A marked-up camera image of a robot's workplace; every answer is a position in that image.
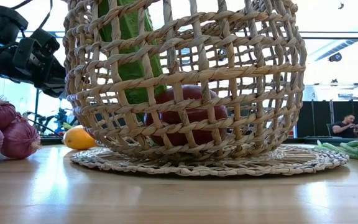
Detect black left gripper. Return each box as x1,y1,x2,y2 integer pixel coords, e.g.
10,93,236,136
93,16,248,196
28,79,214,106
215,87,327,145
12,28,67,98

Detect green corn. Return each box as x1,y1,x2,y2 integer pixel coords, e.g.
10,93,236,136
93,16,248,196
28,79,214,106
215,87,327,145
97,0,168,107

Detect dark red apple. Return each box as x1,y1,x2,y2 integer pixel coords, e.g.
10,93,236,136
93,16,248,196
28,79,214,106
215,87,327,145
144,84,229,147

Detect woven straw basket with handles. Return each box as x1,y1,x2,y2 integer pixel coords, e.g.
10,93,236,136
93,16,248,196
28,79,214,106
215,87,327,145
63,0,308,160

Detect black background robot arms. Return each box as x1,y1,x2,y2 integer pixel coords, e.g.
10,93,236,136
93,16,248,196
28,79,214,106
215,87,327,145
25,106,75,135

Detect round woven straw placemat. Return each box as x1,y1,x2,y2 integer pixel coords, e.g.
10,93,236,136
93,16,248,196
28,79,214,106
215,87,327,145
70,143,350,178

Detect black room partition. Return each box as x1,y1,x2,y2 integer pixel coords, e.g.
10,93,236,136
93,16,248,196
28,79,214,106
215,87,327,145
296,96,358,139

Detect person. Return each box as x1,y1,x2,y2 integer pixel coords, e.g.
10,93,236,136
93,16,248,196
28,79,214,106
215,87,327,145
331,114,358,139

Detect black ceiling camera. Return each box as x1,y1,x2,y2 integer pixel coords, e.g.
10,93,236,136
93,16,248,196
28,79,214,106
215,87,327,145
328,52,343,63

